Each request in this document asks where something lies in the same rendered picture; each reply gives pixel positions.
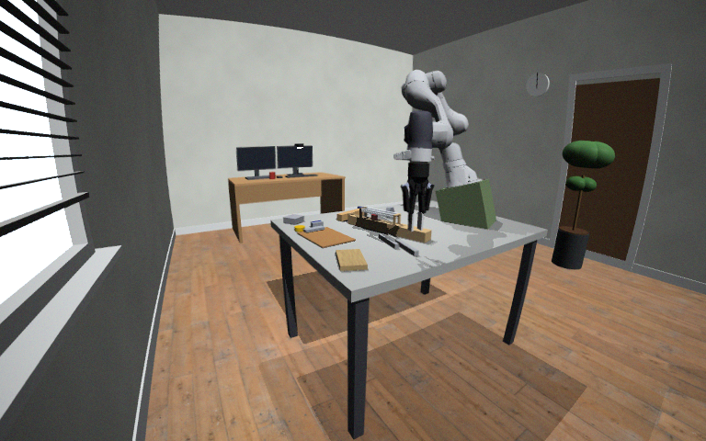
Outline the light brown wooden block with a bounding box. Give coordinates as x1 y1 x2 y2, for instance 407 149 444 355
336 249 368 271

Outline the brown clipboard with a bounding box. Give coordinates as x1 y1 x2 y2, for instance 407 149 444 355
297 226 356 248

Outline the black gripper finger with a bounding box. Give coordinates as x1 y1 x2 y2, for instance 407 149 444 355
401 181 419 232
417 183 434 231

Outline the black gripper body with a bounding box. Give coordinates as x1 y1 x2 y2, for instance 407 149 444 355
407 163 429 192

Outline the long wooden batten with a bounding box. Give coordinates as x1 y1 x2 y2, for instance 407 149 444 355
336 209 359 221

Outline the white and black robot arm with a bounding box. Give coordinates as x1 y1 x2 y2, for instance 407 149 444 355
393 70 482 188

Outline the pale grey square stick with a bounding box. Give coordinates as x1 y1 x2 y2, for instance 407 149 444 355
379 233 399 249
395 239 419 256

